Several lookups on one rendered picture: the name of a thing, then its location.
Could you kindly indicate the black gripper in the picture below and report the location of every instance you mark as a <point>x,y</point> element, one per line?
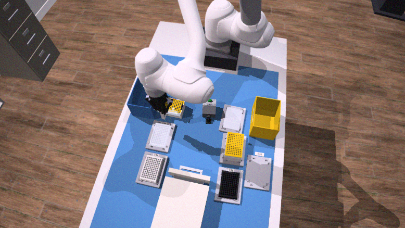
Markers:
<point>159,104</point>

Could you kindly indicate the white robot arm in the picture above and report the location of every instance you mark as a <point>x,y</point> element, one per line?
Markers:
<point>187,80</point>

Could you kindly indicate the yellow open-top bin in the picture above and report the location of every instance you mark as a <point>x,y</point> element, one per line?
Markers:
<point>265,118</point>

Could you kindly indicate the blue bench mat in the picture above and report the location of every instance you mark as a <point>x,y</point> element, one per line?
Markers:
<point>126,204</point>

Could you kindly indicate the blue open-top bin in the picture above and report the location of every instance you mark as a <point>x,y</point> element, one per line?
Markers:
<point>137,104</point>

